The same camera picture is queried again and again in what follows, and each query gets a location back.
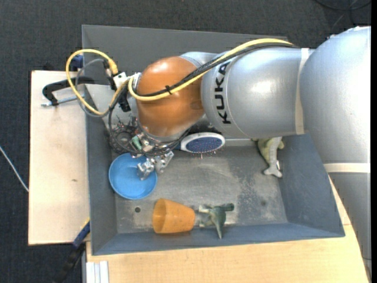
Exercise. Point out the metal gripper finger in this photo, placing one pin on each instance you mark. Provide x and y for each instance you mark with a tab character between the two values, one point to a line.
162	164
145	169

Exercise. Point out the blue bowl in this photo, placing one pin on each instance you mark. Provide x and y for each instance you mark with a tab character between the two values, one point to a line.
125	181

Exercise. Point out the white and blue hairbrush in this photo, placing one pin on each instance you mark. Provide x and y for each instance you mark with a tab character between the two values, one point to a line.
203	143

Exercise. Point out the grey metal bin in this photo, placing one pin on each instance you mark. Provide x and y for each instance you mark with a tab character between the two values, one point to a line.
206	181

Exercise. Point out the orange plastic cup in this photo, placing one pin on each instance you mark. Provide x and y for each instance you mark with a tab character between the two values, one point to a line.
173	217

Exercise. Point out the pale wood board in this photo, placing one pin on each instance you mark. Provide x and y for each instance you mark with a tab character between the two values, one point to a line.
56	158

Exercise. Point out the pale green toy fish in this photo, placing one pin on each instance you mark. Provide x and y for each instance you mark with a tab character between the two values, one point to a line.
269	153

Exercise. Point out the black cylinder on white bracket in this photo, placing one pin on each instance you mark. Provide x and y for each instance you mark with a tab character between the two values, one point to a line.
120	80

